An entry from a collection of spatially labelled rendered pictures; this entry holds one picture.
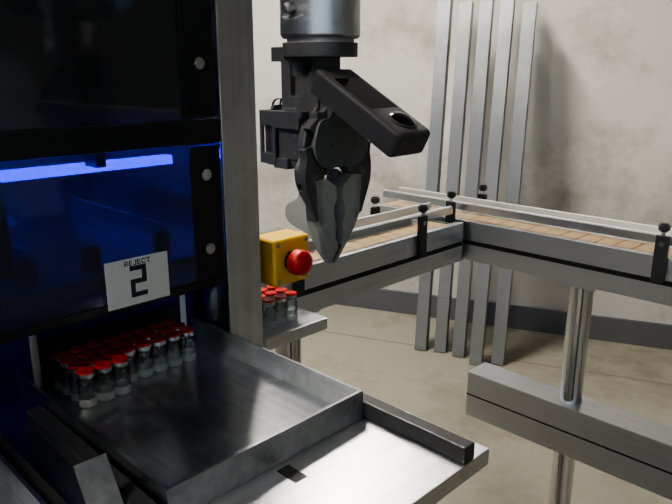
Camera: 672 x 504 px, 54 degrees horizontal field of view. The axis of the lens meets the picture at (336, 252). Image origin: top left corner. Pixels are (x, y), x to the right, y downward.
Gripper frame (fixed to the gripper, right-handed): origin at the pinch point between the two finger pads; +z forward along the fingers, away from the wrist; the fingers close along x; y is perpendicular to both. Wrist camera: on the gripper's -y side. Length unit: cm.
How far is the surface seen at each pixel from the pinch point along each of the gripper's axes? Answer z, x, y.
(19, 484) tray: 18.6, 28.4, 12.1
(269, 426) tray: 21.4, 3.0, 7.6
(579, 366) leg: 45, -87, 11
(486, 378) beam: 55, -85, 32
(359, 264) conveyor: 19, -45, 38
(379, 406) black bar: 19.6, -6.7, -0.3
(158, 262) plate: 5.9, 4.1, 27.5
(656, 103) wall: -3, -264, 63
